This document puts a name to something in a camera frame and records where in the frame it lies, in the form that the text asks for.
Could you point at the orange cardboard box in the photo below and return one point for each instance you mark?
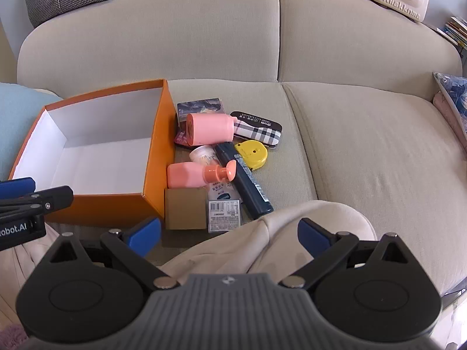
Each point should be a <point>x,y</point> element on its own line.
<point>160,153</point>

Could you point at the stack of books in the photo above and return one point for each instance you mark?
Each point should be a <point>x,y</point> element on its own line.
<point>456,29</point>

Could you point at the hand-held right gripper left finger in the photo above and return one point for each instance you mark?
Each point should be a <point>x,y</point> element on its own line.
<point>146,235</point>

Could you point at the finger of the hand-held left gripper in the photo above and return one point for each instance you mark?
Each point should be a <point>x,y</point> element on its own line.
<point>51,197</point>
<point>16,186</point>

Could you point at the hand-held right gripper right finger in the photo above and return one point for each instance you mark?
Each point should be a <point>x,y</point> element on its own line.
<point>312,237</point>

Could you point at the pink plastic cup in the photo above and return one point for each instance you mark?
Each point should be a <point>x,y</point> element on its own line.
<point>211,129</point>

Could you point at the small brown cardboard box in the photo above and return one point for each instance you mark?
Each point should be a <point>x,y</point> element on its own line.
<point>184,207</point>

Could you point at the pink pump bottle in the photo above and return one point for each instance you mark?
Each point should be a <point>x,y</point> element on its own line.
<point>186,175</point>

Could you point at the beige fabric sofa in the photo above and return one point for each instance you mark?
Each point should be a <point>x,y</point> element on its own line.
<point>346,135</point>

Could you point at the black plaid case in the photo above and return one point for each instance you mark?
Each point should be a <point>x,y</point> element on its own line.
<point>261,133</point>

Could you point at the white tube with label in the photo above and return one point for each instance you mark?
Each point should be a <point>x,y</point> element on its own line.
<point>224,215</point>

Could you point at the dark blue bottle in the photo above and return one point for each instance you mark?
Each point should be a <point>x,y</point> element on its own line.
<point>251,189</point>

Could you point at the small white bottle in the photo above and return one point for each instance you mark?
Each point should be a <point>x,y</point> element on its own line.
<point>204,155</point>

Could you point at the dark printed card box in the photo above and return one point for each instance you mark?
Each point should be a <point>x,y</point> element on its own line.
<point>200,106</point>

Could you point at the pink fluffy mat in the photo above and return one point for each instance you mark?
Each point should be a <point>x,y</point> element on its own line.
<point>11,337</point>

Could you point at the blue patterned pillow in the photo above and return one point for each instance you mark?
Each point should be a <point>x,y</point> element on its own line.
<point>456,91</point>

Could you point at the red and blue packet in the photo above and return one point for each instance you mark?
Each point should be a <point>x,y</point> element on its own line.
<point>180,139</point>

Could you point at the yellow tape measure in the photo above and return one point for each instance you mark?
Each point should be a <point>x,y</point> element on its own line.
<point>251,153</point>

